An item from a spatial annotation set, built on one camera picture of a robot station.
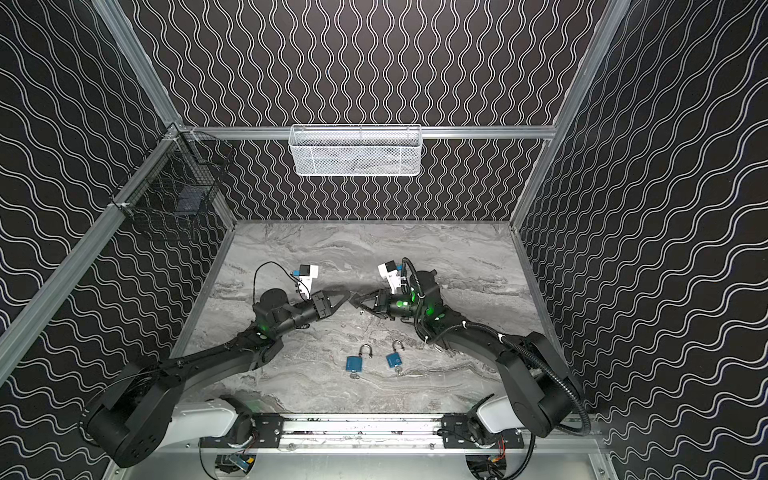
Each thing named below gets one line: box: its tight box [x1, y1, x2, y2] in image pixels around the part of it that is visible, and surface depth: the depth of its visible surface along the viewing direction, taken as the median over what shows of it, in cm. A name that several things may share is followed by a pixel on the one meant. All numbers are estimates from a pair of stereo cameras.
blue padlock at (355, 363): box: [345, 343, 373, 373], surface depth 86 cm
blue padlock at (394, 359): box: [386, 340, 405, 368], surface depth 87 cm
